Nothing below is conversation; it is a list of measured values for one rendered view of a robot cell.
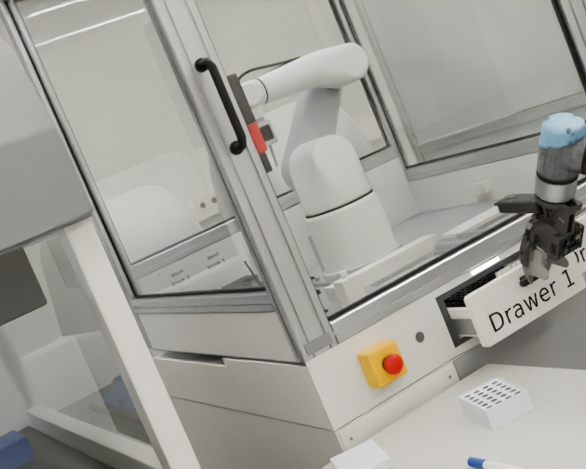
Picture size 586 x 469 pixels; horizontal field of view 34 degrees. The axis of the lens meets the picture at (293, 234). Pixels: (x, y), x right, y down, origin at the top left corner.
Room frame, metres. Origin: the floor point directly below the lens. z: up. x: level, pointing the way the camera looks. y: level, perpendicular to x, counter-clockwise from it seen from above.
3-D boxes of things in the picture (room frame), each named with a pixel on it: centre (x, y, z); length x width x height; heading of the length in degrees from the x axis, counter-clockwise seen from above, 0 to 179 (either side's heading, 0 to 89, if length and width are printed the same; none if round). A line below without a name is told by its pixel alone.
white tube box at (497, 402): (1.63, -0.22, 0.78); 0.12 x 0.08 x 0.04; 11
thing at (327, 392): (2.42, -0.17, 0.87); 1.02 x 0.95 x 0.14; 116
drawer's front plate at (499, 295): (1.89, -0.39, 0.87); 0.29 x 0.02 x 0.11; 116
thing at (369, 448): (1.65, 0.05, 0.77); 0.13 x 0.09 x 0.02; 8
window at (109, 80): (2.20, 0.27, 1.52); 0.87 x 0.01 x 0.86; 26
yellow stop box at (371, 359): (1.81, -0.06, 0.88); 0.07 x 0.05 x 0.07; 116
